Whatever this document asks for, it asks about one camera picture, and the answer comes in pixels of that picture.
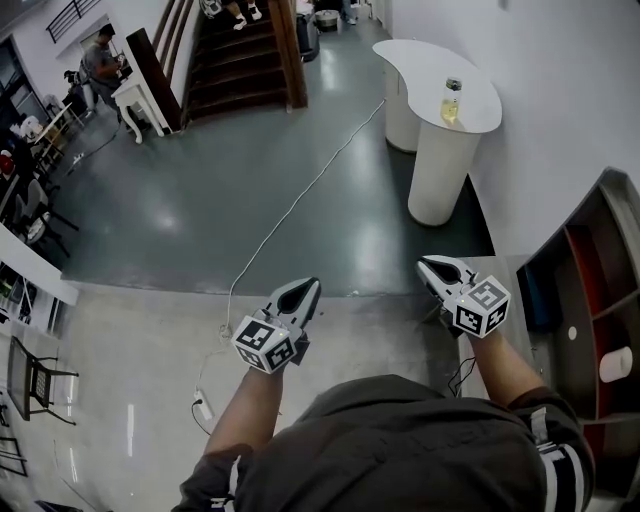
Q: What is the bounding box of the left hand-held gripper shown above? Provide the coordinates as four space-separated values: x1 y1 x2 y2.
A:
231 277 322 375

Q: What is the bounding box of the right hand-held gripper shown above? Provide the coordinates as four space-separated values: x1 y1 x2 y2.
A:
416 254 512 340

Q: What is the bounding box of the grey wooden shelf unit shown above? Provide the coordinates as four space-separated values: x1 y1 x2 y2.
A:
514 167 640 459

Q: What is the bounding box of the white cup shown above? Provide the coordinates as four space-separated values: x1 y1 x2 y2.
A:
598 346 634 384

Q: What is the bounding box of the person's left forearm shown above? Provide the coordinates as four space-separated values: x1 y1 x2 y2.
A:
203 367 284 457

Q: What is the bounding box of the person's right forearm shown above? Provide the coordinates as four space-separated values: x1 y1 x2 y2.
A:
465 329 547 409

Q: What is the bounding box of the grey wooden desk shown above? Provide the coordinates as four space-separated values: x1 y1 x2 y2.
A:
421 253 594 419

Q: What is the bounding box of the dark blue box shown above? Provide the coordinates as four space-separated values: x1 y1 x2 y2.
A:
517 264 557 332

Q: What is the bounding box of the white power strip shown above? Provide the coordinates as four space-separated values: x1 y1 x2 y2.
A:
193 389 216 422

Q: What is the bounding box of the glass bottle with yellow liquid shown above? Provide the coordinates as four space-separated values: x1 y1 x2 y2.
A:
440 77 464 126

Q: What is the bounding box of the person's dark shirt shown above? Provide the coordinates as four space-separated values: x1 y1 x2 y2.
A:
172 373 596 512

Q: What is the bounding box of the dark wooden staircase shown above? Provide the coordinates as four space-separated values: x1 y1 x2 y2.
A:
182 0 309 129

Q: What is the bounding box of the white side table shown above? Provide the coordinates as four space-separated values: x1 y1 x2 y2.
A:
110 77 167 146

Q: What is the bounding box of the white partition ledge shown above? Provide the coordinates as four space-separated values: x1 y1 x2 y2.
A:
0 222 81 307

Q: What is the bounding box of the dark trash bin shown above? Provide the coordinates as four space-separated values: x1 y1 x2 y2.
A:
295 12 322 64

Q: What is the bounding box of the black metal chair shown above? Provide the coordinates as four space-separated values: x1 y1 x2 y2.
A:
7 335 81 427

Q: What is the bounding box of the grey dining chair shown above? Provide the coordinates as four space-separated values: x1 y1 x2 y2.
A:
14 177 81 257

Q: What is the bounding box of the white shelf unit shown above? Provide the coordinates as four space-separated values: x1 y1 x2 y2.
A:
0 259 64 337

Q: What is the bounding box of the metal pot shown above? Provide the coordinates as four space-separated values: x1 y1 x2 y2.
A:
314 9 342 34

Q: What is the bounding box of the black balcony railing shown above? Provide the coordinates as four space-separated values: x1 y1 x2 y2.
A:
45 0 102 44

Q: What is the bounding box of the thin black cable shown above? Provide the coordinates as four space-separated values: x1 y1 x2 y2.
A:
446 356 477 400
190 399 212 437

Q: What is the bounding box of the white floor cable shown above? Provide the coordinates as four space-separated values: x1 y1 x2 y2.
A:
218 98 388 347

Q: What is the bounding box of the white curved pedestal table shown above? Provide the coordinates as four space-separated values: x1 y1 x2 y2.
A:
372 38 503 228

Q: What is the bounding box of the grey striped shoulder strap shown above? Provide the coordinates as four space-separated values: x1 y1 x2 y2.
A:
528 406 587 512
208 449 240 512

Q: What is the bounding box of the dark wooden stair post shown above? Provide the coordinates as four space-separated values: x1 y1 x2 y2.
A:
125 28 183 134

